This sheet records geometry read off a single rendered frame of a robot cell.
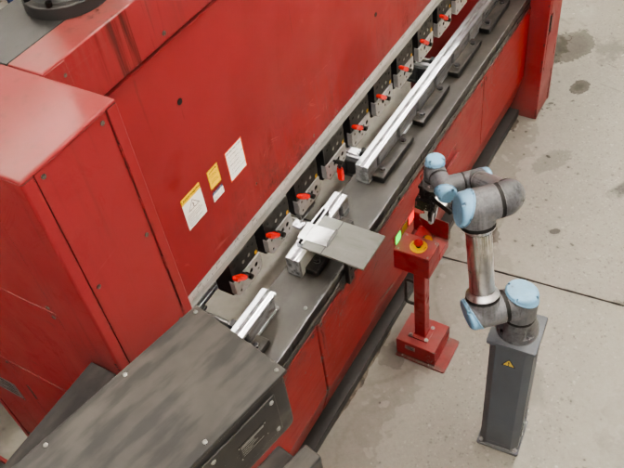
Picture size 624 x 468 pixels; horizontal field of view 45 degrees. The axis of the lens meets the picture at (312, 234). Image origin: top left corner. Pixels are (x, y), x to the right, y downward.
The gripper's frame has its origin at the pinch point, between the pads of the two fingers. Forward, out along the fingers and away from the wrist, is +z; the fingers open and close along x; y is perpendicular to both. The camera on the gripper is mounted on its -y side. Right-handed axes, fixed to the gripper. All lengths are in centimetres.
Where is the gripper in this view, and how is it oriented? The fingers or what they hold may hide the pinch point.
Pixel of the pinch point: (433, 222)
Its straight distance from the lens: 313.5
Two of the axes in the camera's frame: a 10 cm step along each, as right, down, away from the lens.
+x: -5.0, 6.7, -5.5
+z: 0.4, 6.5, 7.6
